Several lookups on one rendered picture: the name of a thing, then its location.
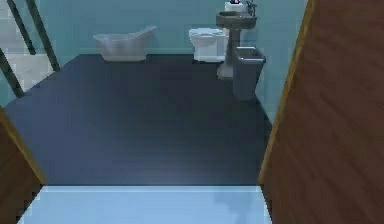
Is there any white toilet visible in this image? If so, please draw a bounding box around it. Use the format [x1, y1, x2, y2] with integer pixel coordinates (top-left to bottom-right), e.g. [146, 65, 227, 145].
[188, 27, 230, 63]

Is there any dark framed shower enclosure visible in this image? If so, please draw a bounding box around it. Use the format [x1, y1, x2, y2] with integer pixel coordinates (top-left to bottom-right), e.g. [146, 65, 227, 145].
[0, 0, 62, 99]

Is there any brown pedestal sink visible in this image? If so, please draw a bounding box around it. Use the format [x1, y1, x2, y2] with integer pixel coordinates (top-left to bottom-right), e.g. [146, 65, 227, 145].
[215, 10, 258, 80]

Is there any brown wooden room door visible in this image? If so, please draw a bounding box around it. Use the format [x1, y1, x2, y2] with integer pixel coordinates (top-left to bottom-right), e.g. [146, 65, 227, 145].
[257, 0, 384, 224]

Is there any white box with pink item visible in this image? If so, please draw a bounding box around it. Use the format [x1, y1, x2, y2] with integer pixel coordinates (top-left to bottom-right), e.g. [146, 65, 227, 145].
[224, 0, 247, 13]

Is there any grey waste bin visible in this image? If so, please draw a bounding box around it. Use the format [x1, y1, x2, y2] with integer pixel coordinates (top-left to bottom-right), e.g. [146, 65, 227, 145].
[232, 46, 267, 102]

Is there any black sink faucet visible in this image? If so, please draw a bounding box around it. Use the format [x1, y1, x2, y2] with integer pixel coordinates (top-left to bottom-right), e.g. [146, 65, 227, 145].
[245, 0, 258, 18]

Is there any white bathtub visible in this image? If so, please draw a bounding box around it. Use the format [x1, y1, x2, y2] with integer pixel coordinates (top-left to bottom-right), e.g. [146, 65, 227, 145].
[92, 25, 158, 63]

